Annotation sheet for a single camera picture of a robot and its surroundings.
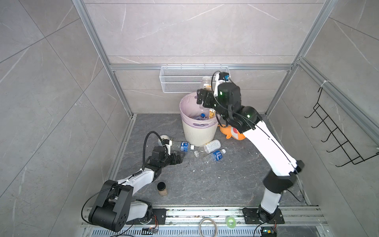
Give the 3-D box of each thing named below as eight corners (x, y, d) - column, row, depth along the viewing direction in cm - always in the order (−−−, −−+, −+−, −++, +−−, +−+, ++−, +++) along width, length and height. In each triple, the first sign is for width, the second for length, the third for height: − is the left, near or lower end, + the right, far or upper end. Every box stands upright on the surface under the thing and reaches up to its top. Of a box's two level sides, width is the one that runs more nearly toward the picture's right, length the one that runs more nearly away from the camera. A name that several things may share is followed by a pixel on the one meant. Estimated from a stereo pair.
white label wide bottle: (197, 160, 95) (197, 156, 91) (193, 153, 98) (193, 149, 94) (221, 148, 101) (222, 144, 96) (216, 142, 104) (217, 138, 99)
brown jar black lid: (160, 195, 82) (156, 190, 74) (161, 188, 85) (157, 181, 76) (167, 195, 82) (164, 190, 74) (168, 188, 85) (165, 181, 76)
